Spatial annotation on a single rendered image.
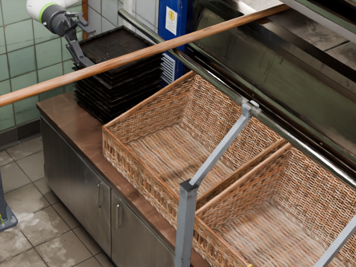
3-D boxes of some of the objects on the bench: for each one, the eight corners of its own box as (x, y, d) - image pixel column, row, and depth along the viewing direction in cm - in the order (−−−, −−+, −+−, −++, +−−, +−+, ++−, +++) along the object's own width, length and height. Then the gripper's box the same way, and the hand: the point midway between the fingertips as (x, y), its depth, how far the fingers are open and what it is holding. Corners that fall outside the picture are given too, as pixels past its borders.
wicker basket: (193, 117, 295) (198, 64, 278) (281, 189, 261) (293, 133, 244) (99, 155, 271) (98, 99, 254) (183, 240, 237) (188, 183, 220)
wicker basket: (282, 190, 260) (293, 135, 243) (399, 284, 226) (422, 227, 209) (185, 244, 235) (190, 186, 218) (301, 357, 202) (318, 300, 185)
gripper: (68, -12, 226) (101, 14, 213) (71, 51, 241) (103, 79, 228) (49, -8, 222) (81, 19, 209) (53, 56, 237) (83, 85, 224)
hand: (90, 49), depth 219 cm, fingers open, 13 cm apart
